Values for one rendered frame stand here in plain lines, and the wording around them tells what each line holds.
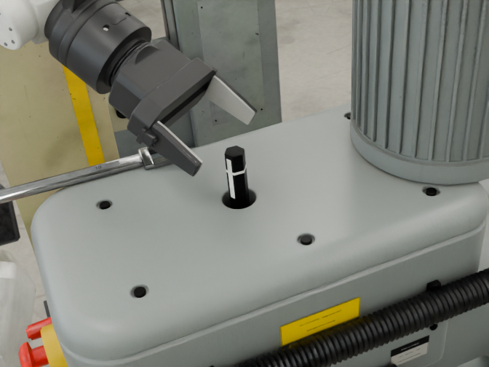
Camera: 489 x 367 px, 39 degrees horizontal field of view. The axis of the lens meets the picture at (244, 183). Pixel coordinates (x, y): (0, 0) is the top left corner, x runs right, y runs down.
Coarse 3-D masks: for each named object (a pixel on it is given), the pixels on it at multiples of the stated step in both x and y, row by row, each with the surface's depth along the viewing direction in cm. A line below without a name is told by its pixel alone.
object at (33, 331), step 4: (40, 320) 88; (44, 320) 87; (48, 320) 87; (32, 324) 87; (36, 324) 87; (40, 324) 87; (44, 324) 87; (48, 324) 87; (28, 328) 87; (32, 328) 87; (36, 328) 87; (40, 328) 87; (28, 332) 86; (32, 332) 87; (36, 332) 87; (40, 332) 87; (28, 336) 87; (32, 336) 87; (36, 336) 87; (40, 336) 87; (32, 340) 87
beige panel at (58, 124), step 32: (0, 64) 233; (32, 64) 237; (0, 96) 239; (32, 96) 244; (64, 96) 248; (96, 96) 253; (0, 128) 245; (32, 128) 250; (64, 128) 255; (96, 128) 260; (32, 160) 257; (64, 160) 262; (96, 160) 267
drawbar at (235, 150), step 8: (232, 152) 71; (240, 152) 71; (232, 160) 71; (240, 160) 71; (232, 168) 72; (240, 168) 72; (240, 176) 72; (240, 184) 73; (240, 192) 74; (248, 192) 75; (232, 200) 75; (240, 200) 74; (248, 200) 75; (232, 208) 75; (240, 208) 75
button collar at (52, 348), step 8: (48, 328) 76; (48, 336) 75; (56, 336) 75; (48, 344) 74; (56, 344) 74; (48, 352) 74; (56, 352) 74; (48, 360) 74; (56, 360) 74; (64, 360) 74
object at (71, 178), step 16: (112, 160) 81; (128, 160) 81; (144, 160) 81; (160, 160) 81; (64, 176) 80; (80, 176) 79; (96, 176) 80; (0, 192) 78; (16, 192) 78; (32, 192) 78
